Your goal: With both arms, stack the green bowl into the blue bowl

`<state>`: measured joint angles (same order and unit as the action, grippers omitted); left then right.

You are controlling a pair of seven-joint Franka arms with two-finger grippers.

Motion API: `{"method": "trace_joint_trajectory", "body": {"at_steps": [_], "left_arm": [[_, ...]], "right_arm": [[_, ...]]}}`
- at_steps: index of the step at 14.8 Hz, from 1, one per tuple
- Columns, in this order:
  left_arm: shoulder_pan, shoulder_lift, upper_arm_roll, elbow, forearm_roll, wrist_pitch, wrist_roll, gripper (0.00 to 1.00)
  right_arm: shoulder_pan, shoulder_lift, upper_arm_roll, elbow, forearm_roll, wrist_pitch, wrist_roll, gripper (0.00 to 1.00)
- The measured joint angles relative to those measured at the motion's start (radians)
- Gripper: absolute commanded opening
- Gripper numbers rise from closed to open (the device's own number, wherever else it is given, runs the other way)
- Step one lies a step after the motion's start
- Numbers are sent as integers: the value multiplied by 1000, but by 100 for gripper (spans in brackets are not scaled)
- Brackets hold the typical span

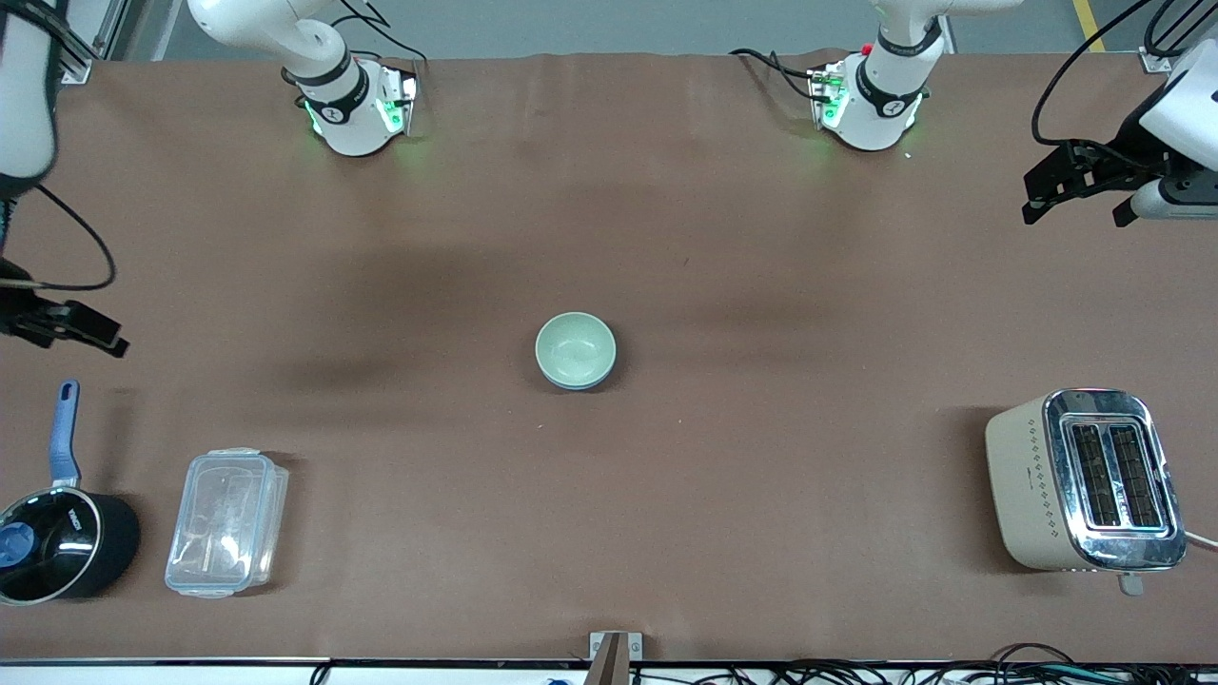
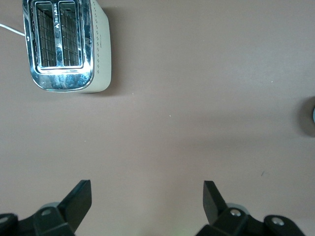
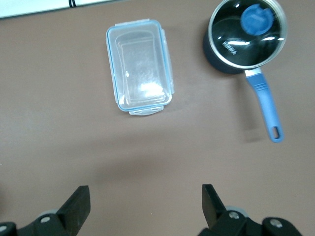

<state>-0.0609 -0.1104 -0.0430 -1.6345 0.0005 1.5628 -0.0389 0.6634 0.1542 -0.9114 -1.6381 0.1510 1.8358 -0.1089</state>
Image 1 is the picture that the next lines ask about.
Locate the blue bowl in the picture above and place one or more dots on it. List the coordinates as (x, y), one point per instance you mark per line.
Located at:
(580, 387)

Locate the brown table mat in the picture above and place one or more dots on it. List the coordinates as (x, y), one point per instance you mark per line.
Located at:
(609, 238)

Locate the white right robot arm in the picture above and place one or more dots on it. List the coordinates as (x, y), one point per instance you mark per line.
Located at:
(347, 124)

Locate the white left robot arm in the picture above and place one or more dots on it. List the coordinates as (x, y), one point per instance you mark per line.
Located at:
(880, 119)

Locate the aluminium frame profile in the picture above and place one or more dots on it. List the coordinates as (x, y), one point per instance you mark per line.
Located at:
(81, 48)
(1156, 62)

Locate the beige chrome toaster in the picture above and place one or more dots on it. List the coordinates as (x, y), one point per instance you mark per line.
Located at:
(1032, 485)

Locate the glass lid blue knob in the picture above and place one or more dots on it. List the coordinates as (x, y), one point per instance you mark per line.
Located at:
(52, 552)

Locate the clear plastic food container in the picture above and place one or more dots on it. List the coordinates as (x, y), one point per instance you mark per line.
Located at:
(226, 523)

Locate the green bowl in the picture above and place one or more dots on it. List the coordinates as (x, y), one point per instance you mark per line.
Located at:
(574, 348)

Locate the right arm base metal bracket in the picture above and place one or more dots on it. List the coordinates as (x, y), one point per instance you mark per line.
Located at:
(398, 103)

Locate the metal plate with brown post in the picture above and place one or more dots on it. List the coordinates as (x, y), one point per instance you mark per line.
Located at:
(614, 656)

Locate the left arm base metal bracket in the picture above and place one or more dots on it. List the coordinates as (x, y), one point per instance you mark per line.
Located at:
(828, 95)

